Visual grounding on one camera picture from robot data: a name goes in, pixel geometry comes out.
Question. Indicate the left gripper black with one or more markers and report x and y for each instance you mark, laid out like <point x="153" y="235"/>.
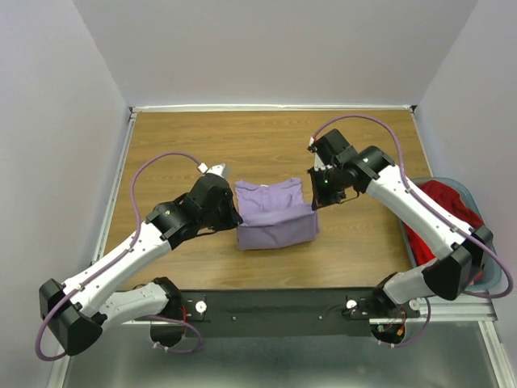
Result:
<point x="233" y="218"/>

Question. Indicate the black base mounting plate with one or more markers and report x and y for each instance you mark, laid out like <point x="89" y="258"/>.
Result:
<point x="282" y="312"/>

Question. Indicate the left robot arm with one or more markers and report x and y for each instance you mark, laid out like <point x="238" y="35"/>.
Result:
<point x="80" y="309"/>

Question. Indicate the dark red t shirt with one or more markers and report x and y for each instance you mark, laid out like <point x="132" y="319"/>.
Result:
<point x="450" y="200"/>

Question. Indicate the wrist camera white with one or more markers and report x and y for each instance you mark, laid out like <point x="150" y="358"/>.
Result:
<point x="322" y="152"/>
<point x="219" y="169"/>

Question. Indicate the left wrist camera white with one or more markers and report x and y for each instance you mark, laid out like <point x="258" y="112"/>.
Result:
<point x="219" y="169"/>

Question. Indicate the purple t shirt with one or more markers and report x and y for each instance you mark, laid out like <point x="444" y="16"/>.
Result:
<point x="274" y="216"/>

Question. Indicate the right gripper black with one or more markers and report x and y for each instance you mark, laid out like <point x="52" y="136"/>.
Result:
<point x="320" y="198"/>

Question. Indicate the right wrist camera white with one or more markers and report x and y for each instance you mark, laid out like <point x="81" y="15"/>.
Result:
<point x="322" y="152"/>

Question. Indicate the teal plastic basket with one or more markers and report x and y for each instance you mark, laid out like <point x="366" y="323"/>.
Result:
<point x="491" y="272"/>

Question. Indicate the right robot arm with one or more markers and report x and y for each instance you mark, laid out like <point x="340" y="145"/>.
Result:
<point x="457" y="247"/>

